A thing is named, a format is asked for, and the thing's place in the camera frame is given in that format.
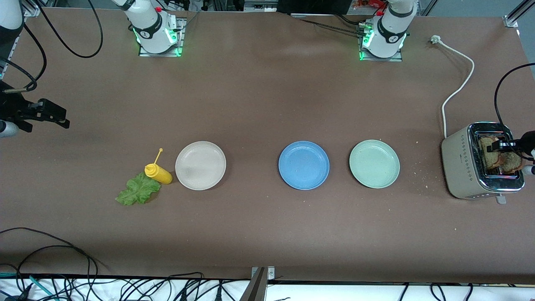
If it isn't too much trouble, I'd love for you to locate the teal cable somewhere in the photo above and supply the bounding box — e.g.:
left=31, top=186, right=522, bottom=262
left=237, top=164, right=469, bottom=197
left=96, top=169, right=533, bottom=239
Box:
left=0, top=272, right=57, bottom=301

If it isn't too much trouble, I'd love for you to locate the yellow mustard squeeze bottle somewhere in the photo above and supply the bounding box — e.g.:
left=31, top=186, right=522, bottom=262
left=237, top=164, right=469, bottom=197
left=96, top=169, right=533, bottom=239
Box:
left=144, top=148, right=173, bottom=185

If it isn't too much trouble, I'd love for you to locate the pale green plate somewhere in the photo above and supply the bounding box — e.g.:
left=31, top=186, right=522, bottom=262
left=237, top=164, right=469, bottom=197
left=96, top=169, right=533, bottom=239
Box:
left=349, top=139, right=400, bottom=189

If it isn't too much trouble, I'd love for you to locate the white toaster power cord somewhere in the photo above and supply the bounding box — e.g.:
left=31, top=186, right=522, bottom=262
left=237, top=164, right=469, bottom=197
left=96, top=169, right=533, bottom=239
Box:
left=431, top=35, right=475, bottom=138

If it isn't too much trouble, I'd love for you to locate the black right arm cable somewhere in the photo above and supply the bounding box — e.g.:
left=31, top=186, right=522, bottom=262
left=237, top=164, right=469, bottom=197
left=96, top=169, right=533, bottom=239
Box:
left=0, top=0, right=103, bottom=92

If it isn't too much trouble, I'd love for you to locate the blue plate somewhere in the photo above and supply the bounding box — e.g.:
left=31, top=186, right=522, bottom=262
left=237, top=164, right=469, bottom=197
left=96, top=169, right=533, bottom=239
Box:
left=278, top=141, right=330, bottom=191

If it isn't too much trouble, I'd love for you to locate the thin black table cable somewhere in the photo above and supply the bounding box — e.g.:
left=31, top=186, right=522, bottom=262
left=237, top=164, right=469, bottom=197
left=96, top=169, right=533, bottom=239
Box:
left=290, top=12, right=368, bottom=36

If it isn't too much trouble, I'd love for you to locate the beige plate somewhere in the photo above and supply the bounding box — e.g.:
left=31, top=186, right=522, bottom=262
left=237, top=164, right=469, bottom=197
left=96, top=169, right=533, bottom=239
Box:
left=175, top=141, right=227, bottom=191

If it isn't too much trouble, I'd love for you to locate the black looped floor cable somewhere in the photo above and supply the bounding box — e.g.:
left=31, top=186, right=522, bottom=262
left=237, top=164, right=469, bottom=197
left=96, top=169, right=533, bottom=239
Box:
left=0, top=228, right=99, bottom=289

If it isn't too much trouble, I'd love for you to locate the green lettuce leaf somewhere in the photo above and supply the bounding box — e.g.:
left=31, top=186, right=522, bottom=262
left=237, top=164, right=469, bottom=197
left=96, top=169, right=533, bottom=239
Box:
left=115, top=172, right=161, bottom=206

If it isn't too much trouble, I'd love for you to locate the silver metal bracket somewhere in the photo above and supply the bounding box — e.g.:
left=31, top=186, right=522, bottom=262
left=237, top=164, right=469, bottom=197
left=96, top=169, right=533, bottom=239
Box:
left=251, top=266, right=275, bottom=280

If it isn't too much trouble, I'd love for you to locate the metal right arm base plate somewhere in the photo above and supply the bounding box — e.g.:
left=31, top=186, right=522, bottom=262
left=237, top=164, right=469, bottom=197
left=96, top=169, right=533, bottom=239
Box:
left=139, top=18, right=186, bottom=57

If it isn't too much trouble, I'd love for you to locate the grey metal bar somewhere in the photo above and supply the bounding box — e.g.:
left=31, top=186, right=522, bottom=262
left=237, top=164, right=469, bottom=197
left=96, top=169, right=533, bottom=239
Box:
left=239, top=268, right=267, bottom=301

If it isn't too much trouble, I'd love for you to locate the aluminium frame profile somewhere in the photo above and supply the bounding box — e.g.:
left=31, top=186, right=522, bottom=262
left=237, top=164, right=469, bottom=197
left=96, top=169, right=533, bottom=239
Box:
left=504, top=0, right=535, bottom=28
left=0, top=0, right=40, bottom=80

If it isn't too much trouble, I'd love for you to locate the red packet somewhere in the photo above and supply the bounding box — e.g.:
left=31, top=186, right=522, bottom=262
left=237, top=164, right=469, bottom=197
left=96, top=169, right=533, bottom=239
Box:
left=352, top=0, right=387, bottom=10

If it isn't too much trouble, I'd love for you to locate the brown bread slice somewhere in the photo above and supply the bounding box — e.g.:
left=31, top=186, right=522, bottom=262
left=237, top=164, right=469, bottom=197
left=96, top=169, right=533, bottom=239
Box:
left=479, top=136, right=507, bottom=170
left=499, top=150, right=525, bottom=175

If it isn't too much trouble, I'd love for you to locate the beige chrome toaster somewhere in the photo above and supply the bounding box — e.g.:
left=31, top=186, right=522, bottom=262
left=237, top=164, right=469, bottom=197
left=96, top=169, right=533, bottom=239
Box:
left=441, top=122, right=526, bottom=204

